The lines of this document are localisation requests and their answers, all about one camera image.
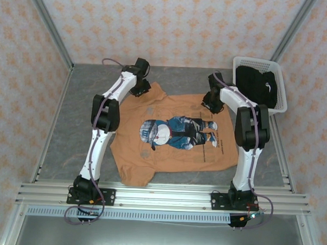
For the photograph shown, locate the orange cartoon print t-shirt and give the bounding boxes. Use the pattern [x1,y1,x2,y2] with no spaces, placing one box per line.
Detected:
[107,81,243,192]

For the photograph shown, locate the grey metal sheet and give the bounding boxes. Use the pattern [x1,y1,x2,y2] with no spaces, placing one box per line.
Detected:
[12,215,310,245]

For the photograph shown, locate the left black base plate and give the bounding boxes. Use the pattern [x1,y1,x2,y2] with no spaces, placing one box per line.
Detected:
[66,186,116,207]

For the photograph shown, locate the black t-shirt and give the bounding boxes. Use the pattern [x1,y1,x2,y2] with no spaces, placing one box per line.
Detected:
[234,65,280,109]

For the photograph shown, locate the aluminium frame post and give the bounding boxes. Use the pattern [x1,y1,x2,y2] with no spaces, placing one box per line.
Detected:
[21,0,78,71]
[271,0,319,63]

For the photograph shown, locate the small circuit board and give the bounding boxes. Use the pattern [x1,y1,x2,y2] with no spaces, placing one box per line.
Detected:
[240,211,264,222]
[78,209,100,218]

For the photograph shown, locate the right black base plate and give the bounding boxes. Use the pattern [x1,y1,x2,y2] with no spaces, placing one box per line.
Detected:
[210,191,260,213]

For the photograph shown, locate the slotted grey cable duct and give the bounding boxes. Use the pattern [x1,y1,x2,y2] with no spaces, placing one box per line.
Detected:
[26,205,232,225]

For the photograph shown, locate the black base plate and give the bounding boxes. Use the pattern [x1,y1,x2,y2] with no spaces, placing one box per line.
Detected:
[66,186,116,207]
[210,191,260,213]

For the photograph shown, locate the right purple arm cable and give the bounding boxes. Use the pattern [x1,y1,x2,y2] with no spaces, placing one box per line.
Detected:
[206,72,280,231]

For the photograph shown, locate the aluminium mounting rail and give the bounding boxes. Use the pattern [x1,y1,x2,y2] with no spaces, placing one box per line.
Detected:
[15,177,312,217]

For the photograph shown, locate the white plastic laundry basket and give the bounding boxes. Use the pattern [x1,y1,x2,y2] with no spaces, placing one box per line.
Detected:
[230,55,290,117]

